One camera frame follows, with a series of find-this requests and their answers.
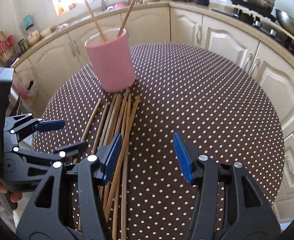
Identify wooden chopstick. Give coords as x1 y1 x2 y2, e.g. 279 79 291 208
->
120 142 129 240
104 93 122 145
117 0 137 37
101 88 130 205
99 93 117 147
104 95 140 219
91 102 109 154
73 98 102 164
112 103 127 240
85 0 107 42

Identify cream lower kitchen cabinets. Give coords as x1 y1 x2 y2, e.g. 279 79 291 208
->
13 3 294 224

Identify silver trash bin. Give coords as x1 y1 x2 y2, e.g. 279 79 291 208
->
5 85 21 116

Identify plastic bag on cabinet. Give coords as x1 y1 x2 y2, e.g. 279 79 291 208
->
13 71 38 106

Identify red cup on rack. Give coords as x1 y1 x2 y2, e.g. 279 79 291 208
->
7 35 15 47

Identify jar with teal lid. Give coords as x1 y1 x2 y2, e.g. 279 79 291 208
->
23 15 41 46

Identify brown polka dot tablecloth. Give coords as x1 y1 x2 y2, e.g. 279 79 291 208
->
33 43 284 239

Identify pink chopstick holder cup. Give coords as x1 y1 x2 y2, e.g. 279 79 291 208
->
84 28 136 93

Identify chrome sink faucet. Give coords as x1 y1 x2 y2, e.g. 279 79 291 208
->
101 0 108 11

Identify black gas stove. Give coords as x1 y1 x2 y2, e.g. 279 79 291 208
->
211 0 294 56

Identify steel wok with handle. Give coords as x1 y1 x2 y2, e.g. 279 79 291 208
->
276 9 294 36

